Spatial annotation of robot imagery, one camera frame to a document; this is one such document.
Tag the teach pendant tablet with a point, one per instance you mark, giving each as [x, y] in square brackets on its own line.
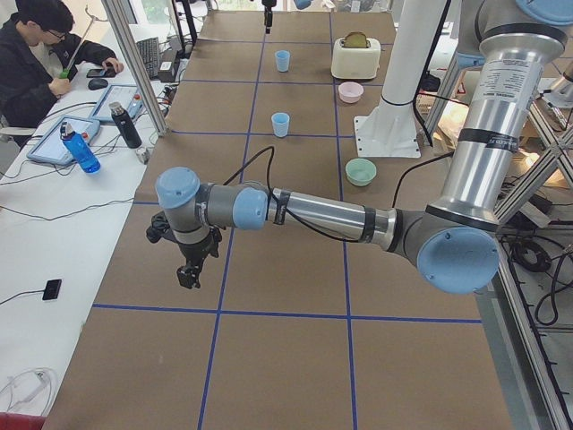
[127, 95]
[50, 149]

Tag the seated person in black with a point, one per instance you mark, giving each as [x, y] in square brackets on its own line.
[39, 57]

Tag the pink plastic bowl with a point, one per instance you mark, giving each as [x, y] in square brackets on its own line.
[350, 92]

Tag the cream two-slot toaster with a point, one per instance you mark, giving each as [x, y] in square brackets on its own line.
[355, 63]

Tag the black keyboard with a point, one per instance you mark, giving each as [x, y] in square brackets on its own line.
[150, 55]

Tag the lower teach pendant tablet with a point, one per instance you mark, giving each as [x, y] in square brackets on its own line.
[50, 149]

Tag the small black puck device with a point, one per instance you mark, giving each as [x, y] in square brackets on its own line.
[52, 290]

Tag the blue cup near toaster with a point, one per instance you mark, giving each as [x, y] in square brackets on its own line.
[282, 60]

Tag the toast bread slice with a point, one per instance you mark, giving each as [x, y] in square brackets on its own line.
[355, 39]

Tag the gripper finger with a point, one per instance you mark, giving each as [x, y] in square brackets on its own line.
[268, 18]

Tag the upper teach pendant tablet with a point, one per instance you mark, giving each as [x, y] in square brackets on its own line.
[127, 95]

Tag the blue water bottle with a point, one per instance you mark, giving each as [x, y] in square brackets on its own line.
[79, 149]

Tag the black water bottle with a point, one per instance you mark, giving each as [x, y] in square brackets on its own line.
[125, 125]

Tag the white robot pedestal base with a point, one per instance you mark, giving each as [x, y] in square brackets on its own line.
[389, 131]

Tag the black computer mouse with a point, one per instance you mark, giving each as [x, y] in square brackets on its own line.
[97, 84]

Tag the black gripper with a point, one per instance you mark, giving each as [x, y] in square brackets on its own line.
[195, 252]

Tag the green plastic bowl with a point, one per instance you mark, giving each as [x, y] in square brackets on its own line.
[360, 172]

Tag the aluminium frame post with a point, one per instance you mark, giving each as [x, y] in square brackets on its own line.
[120, 26]

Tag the blue cup from toaster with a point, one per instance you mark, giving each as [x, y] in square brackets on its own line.
[280, 124]

